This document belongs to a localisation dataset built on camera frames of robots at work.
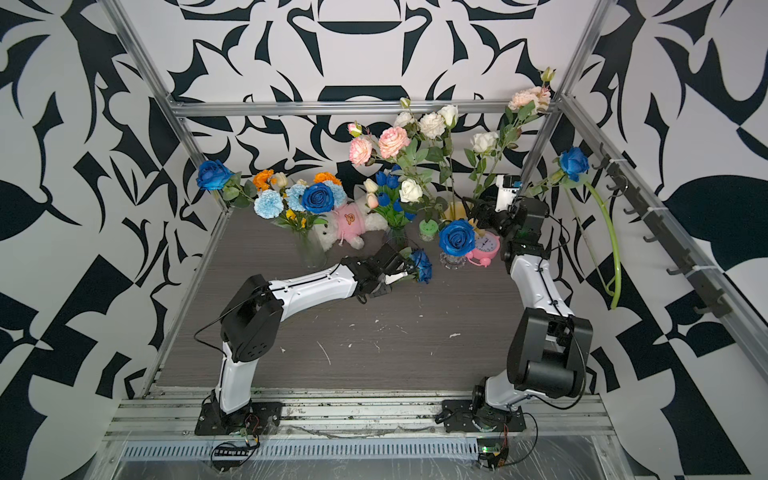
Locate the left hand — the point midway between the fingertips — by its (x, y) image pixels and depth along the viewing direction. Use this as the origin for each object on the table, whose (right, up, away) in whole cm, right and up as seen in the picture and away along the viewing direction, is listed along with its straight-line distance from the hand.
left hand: (377, 265), depth 92 cm
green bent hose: (+53, +8, -25) cm, 59 cm away
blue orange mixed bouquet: (-19, +17, -20) cm, 33 cm away
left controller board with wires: (-36, -44, -20) cm, 60 cm away
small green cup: (+17, +11, +15) cm, 25 cm away
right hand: (+27, +20, -10) cm, 35 cm away
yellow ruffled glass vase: (+24, +16, -1) cm, 29 cm away
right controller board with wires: (+27, -41, -22) cm, 54 cm away
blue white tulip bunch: (+2, +21, -1) cm, 21 cm away
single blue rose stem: (+13, +1, -7) cm, 15 cm away
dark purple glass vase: (+7, +8, +10) cm, 14 cm away
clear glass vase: (-24, +3, +15) cm, 28 cm away
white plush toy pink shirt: (-10, +14, +13) cm, 21 cm away
